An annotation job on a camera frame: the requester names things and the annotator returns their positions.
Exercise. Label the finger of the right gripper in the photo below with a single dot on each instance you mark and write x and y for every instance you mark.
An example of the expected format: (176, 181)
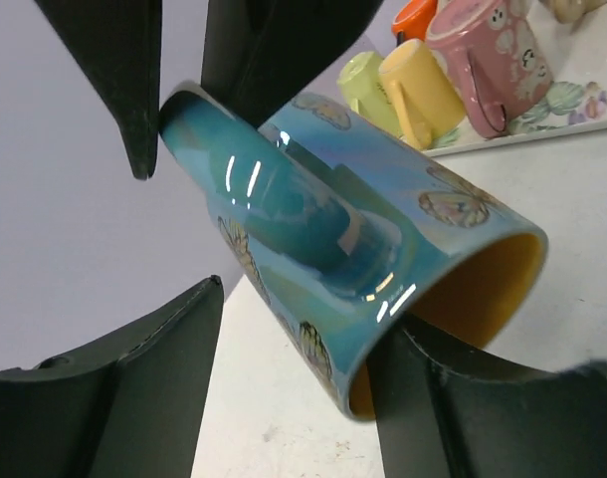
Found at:
(117, 45)
(259, 54)

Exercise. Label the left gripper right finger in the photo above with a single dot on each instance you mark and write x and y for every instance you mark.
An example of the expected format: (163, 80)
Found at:
(446, 409)

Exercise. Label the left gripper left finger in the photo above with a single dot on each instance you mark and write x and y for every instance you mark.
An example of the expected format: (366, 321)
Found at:
(128, 404)

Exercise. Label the light green mug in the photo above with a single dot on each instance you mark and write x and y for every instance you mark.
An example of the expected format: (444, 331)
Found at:
(361, 89)

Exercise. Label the yellow mug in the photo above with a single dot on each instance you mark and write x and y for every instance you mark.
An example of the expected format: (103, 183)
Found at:
(423, 98)

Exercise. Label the blue butterfly mug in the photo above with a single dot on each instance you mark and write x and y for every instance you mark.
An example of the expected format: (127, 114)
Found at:
(345, 230)

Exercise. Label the pink ghost mug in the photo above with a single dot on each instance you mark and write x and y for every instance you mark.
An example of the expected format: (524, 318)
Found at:
(492, 59)

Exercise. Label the orange mug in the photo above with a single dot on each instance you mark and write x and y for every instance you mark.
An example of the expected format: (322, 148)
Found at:
(413, 20)

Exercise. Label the beige round mug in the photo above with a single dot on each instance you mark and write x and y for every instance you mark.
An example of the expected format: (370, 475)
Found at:
(570, 11)

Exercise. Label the floral serving tray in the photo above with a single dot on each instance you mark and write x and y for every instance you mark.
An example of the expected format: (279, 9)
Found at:
(577, 99)

